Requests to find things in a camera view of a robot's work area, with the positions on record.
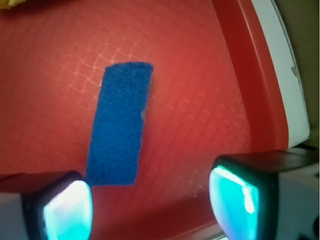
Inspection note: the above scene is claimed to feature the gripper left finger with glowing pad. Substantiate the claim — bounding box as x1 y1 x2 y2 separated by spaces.
0 171 93 240

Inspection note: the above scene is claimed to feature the yellow terry cloth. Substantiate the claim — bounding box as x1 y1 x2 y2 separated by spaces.
0 0 24 10

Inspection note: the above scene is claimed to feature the blue sponge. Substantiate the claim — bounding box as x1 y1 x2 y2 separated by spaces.
85 62 154 186

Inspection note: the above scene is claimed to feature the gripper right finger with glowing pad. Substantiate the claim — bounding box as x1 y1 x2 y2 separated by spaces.
208 148 320 240

